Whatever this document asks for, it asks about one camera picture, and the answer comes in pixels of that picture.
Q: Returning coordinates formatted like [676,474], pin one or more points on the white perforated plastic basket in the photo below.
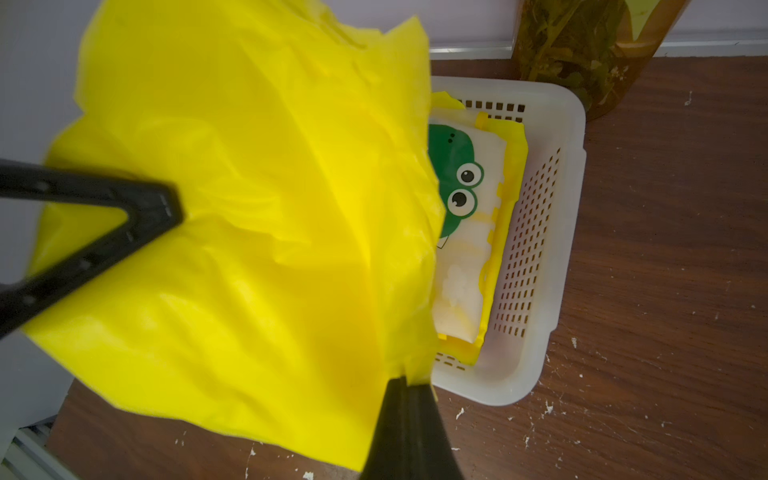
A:
[531,283]

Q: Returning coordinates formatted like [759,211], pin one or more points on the artificial potted plant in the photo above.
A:
[594,48]

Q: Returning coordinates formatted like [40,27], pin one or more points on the green dinosaur print raincoat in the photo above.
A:
[469,165]

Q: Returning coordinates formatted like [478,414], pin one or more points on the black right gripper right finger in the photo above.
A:
[428,448]

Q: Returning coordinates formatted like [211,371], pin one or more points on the yellow duck face raincoat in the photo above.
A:
[446,108]

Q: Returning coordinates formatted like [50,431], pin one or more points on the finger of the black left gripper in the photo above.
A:
[152,209]

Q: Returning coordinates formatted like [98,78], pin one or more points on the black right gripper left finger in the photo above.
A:
[389,454]

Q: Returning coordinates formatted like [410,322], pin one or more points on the plain yellow raincoat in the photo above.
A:
[300,281]

